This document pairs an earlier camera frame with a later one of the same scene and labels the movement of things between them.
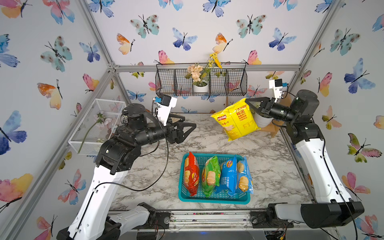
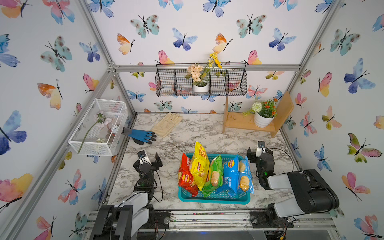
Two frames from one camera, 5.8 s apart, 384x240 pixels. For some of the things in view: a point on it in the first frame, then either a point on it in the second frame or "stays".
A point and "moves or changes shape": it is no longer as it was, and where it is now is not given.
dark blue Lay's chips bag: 228,177 stays
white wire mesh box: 101,119 stays
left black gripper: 176,136 to 158,163
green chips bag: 211,176 moves or changes shape
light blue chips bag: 244,183 stays
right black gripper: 268,109 to 252,155
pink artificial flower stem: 99,117 stays
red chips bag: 192,174 moves or changes shape
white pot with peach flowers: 200,77 stays
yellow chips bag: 237,119 to 199,165
